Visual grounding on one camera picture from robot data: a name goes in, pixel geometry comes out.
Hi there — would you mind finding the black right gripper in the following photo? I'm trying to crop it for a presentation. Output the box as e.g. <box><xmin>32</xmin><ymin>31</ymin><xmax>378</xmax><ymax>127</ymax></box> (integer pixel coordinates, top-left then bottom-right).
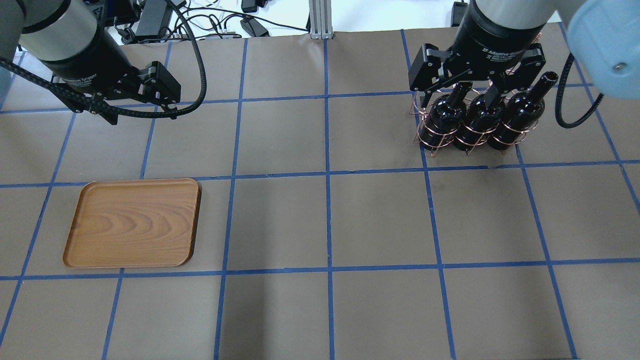
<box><xmin>408</xmin><ymin>0</ymin><xmax>546</xmax><ymax>109</ymax></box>

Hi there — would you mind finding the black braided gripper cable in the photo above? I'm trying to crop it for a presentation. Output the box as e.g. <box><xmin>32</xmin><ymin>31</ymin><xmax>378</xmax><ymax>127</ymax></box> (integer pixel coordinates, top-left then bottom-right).
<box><xmin>0</xmin><ymin>0</ymin><xmax>207</xmax><ymax>120</ymax></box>
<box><xmin>555</xmin><ymin>52</ymin><xmax>606</xmax><ymax>129</ymax></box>

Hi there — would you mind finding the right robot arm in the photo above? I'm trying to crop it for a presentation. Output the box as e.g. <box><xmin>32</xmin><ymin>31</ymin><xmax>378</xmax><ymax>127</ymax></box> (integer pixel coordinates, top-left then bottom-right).
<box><xmin>407</xmin><ymin>0</ymin><xmax>640</xmax><ymax>100</ymax></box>

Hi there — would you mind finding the wooden tray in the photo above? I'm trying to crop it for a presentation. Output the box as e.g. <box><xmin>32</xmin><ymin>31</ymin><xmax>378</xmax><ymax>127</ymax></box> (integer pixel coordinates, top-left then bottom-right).
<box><xmin>62</xmin><ymin>178</ymin><xmax>201</xmax><ymax>269</ymax></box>

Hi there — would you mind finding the aluminium frame post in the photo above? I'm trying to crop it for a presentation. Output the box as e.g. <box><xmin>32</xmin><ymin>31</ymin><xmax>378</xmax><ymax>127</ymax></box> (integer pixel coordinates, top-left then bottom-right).
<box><xmin>308</xmin><ymin>0</ymin><xmax>335</xmax><ymax>40</ymax></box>

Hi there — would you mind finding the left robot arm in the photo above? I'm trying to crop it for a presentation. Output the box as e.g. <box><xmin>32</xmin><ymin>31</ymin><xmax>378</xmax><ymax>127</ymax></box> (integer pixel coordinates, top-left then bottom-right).
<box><xmin>1</xmin><ymin>0</ymin><xmax>185</xmax><ymax>125</ymax></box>

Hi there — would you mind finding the copper wire bottle basket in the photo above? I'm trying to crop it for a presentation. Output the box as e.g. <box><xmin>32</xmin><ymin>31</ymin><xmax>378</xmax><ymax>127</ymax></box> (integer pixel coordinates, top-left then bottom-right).
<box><xmin>410</xmin><ymin>30</ymin><xmax>546</xmax><ymax>156</ymax></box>

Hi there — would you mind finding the black braided gripper cable right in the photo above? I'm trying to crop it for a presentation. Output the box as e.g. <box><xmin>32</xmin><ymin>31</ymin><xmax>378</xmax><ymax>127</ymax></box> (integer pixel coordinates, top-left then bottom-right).
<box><xmin>555</xmin><ymin>52</ymin><xmax>606</xmax><ymax>129</ymax></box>

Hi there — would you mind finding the black braided gripper cable left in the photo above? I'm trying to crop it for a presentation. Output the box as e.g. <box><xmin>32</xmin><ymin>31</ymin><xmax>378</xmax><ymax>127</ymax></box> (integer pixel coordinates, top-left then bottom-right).
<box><xmin>0</xmin><ymin>0</ymin><xmax>207</xmax><ymax>120</ymax></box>

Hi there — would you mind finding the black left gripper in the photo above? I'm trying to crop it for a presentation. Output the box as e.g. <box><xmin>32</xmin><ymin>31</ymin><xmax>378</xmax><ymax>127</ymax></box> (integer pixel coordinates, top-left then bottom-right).
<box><xmin>32</xmin><ymin>30</ymin><xmax>181</xmax><ymax>126</ymax></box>

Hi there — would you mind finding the black power adapter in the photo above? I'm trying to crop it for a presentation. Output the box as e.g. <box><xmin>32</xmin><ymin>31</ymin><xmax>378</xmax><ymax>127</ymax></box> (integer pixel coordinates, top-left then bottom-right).
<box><xmin>134</xmin><ymin>0</ymin><xmax>173</xmax><ymax>42</ymax></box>

